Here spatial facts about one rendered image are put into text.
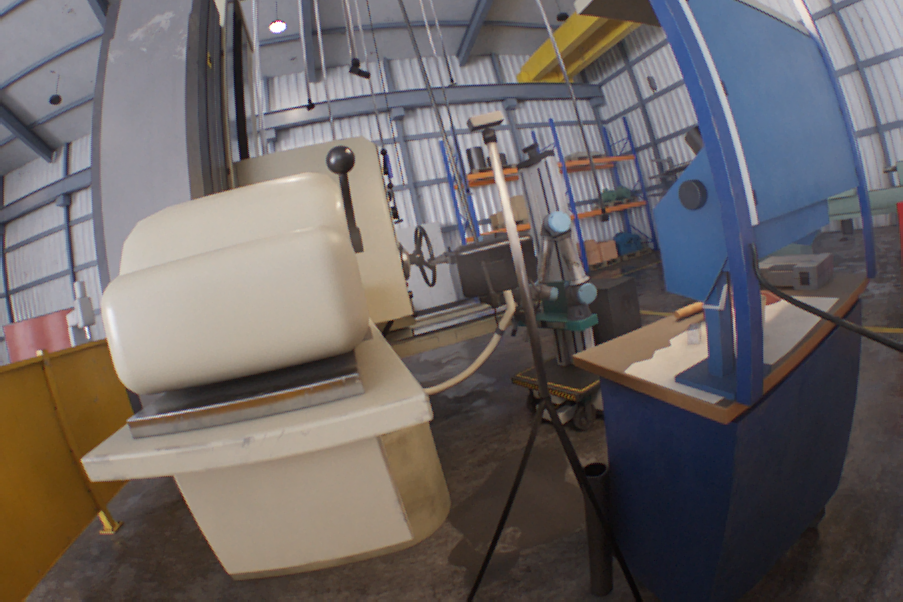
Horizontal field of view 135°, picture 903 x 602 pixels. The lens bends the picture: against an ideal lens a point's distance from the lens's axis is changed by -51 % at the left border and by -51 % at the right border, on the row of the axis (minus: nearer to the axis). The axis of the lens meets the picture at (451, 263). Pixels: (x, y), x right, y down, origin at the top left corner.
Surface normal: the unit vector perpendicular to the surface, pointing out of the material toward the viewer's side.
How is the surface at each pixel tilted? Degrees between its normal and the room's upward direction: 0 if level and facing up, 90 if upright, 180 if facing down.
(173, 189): 90
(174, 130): 90
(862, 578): 0
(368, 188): 90
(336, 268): 90
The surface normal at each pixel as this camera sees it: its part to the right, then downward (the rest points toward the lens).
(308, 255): 0.25, -0.19
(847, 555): -0.22, -0.98
